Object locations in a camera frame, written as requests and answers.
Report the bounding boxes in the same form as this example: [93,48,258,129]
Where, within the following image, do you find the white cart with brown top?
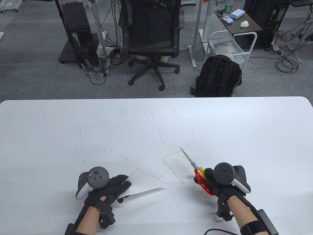
[205,9,263,70]

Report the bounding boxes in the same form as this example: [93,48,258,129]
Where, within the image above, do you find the silver desk leg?
[199,0,213,55]
[188,0,204,68]

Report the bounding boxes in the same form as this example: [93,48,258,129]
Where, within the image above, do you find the person's left forearm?
[75,206,101,235]

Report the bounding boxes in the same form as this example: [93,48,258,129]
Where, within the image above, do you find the grey hand controller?
[76,167,110,200]
[213,162,251,195]

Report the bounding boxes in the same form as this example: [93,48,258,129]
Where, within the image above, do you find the black backpack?
[190,55,242,97]

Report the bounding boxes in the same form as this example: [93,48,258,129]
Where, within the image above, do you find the black cable bundle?
[83,0,127,85]

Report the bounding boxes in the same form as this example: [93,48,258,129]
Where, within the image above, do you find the green plastic bottle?
[224,0,235,14]

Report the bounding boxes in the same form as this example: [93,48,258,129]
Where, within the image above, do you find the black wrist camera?
[99,198,116,229]
[216,198,233,222]

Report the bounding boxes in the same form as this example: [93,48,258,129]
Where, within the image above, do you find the light blue box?
[231,9,246,19]

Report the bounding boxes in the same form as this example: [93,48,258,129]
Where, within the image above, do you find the red handled scissors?
[179,147,215,196]

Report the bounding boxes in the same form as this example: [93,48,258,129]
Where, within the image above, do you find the triangular lined paper piece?
[162,146,189,183]

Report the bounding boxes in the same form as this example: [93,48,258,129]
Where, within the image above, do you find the person's right forearm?
[227,196,259,235]

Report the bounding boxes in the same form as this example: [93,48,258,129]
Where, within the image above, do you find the white desk leg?
[91,0,108,59]

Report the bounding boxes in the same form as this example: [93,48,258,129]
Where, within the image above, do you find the black computer tower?
[61,2,100,68]
[243,0,289,49]

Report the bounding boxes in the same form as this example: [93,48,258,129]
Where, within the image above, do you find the white wheeled cart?
[0,0,25,13]

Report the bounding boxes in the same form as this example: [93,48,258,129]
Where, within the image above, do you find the black mesh office chair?
[118,0,185,91]

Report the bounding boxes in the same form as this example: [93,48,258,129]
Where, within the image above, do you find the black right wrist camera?
[216,198,233,222]

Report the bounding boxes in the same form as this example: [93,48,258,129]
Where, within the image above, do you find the person's right hand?
[194,168,246,209]

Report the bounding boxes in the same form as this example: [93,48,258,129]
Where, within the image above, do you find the coiled black cable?
[275,57,299,73]

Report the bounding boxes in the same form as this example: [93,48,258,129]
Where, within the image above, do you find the lined white paper sheet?
[119,168,170,198]

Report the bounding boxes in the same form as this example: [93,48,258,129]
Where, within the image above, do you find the black right glove cable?
[204,228,241,235]

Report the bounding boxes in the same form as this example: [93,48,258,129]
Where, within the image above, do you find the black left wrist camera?
[99,198,116,229]

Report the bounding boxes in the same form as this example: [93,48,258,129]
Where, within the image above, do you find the tangled black cables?
[271,21,313,58]

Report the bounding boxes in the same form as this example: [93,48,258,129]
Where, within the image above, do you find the black right forearm pack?
[254,209,279,235]

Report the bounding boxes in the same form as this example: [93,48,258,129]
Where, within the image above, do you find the person's left hand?
[84,175,131,208]

